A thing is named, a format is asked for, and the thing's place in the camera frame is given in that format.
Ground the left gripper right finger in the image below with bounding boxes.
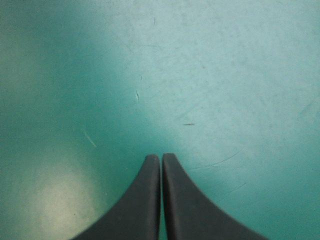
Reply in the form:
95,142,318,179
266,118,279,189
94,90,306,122
162,152,270,240

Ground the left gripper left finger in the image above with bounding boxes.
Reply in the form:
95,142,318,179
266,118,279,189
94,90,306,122
66,154,161,240

